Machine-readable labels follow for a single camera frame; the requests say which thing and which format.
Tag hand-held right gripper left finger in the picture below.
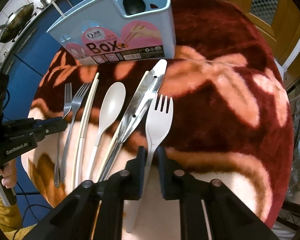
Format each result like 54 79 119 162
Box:
25 146 145 240

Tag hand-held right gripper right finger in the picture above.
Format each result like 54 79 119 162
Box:
157 147 278 240

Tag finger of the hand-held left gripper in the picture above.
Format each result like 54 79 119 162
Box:
32 119 67 130
36 124 68 141

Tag small metal fork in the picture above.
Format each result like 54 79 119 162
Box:
54 82 73 188

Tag cream chopstick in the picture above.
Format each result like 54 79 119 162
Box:
76 72 100 187
73 79 97 182

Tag large metal fork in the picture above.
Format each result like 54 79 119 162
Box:
60 82 91 183

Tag white plastic fork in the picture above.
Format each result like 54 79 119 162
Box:
126 94 174 233

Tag white plastic spoon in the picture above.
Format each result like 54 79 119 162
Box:
86 82 127 182

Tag stainless steel tongs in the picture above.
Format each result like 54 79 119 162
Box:
97 59 168 182

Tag light blue utensil box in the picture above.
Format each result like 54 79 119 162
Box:
46 0 177 65

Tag person's left forearm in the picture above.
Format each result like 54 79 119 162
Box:
0 191 37 234

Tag person's left hand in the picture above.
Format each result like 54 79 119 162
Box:
0 159 17 193

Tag blue base cabinets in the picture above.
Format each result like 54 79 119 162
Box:
0 0 77 228

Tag red floral blanket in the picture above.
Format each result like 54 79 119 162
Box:
20 0 295 240

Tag metal wok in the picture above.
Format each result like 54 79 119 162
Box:
0 3 37 43

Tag metal kettle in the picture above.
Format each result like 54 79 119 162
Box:
36 0 60 13

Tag wooden door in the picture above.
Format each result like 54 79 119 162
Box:
222 0 300 64

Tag black cable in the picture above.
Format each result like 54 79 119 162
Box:
14 180 54 232

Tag wire rack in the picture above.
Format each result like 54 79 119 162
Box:
281 79 300 240

